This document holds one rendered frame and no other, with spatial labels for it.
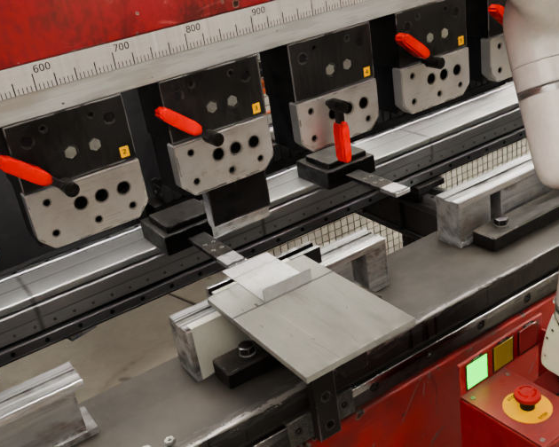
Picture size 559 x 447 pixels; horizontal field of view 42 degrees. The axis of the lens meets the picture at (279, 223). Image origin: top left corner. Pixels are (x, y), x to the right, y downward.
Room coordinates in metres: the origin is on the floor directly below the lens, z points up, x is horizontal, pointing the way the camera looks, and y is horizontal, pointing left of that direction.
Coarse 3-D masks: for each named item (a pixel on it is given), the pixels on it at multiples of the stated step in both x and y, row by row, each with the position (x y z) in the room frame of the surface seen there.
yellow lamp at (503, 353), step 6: (504, 342) 0.94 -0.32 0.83; (510, 342) 0.95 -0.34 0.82; (498, 348) 0.93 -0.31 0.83; (504, 348) 0.94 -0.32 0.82; (510, 348) 0.95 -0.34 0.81; (498, 354) 0.93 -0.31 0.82; (504, 354) 0.94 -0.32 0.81; (510, 354) 0.95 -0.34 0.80; (498, 360) 0.93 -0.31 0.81; (504, 360) 0.94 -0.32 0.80; (510, 360) 0.95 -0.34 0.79; (498, 366) 0.93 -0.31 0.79
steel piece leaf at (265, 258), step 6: (252, 258) 1.04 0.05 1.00; (258, 258) 1.04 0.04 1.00; (264, 258) 1.04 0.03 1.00; (270, 258) 1.03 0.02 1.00; (276, 258) 1.03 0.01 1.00; (240, 264) 1.03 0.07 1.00; (246, 264) 1.03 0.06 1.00; (252, 264) 1.02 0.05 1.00; (258, 264) 1.02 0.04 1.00; (228, 270) 1.02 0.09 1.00; (234, 270) 1.01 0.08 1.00; (240, 270) 1.01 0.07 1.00; (246, 270) 1.01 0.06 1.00; (252, 270) 1.01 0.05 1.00; (228, 276) 1.00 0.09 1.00; (234, 276) 0.99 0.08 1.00
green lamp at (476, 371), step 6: (486, 354) 0.92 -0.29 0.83; (480, 360) 0.91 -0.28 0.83; (486, 360) 0.92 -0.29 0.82; (468, 366) 0.90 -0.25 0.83; (474, 366) 0.90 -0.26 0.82; (480, 366) 0.91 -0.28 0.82; (486, 366) 0.92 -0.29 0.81; (468, 372) 0.90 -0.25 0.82; (474, 372) 0.90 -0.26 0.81; (480, 372) 0.91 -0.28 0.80; (486, 372) 0.92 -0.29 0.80; (468, 378) 0.90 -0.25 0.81; (474, 378) 0.90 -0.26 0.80; (480, 378) 0.91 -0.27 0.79; (468, 384) 0.90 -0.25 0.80; (474, 384) 0.90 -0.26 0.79
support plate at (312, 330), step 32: (320, 288) 0.92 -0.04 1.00; (352, 288) 0.90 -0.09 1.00; (256, 320) 0.86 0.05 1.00; (288, 320) 0.85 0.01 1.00; (320, 320) 0.83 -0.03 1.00; (352, 320) 0.82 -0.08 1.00; (384, 320) 0.81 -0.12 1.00; (288, 352) 0.77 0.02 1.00; (320, 352) 0.76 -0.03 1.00; (352, 352) 0.75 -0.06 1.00
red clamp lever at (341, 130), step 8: (328, 104) 1.02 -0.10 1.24; (336, 104) 1.01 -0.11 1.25; (344, 104) 1.01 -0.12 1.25; (336, 112) 1.02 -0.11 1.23; (344, 112) 1.00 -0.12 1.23; (336, 120) 1.02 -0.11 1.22; (336, 128) 1.01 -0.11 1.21; (344, 128) 1.01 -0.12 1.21; (336, 136) 1.01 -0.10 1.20; (344, 136) 1.01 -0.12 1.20; (336, 144) 1.02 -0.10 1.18; (344, 144) 1.01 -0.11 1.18; (336, 152) 1.02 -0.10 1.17; (344, 152) 1.01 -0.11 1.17; (344, 160) 1.01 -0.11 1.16
